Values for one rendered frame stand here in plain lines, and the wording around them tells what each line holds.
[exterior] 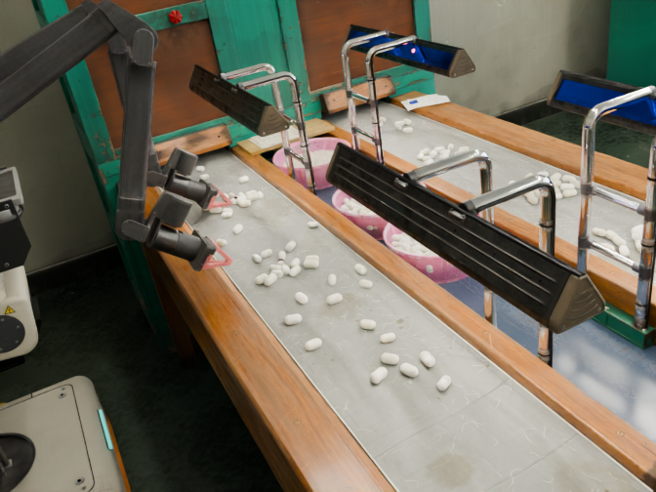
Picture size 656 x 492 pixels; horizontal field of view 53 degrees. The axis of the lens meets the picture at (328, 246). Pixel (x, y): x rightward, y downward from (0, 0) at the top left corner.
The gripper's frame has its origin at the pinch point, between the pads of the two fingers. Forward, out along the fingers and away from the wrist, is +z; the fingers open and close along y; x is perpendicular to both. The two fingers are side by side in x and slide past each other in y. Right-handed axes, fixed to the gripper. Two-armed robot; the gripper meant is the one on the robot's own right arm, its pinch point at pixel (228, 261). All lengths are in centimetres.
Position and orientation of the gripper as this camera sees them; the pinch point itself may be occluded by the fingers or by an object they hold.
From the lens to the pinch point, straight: 155.1
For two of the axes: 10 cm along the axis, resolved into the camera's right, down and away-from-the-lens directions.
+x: -4.7, 8.7, 1.5
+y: -4.5, -3.8, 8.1
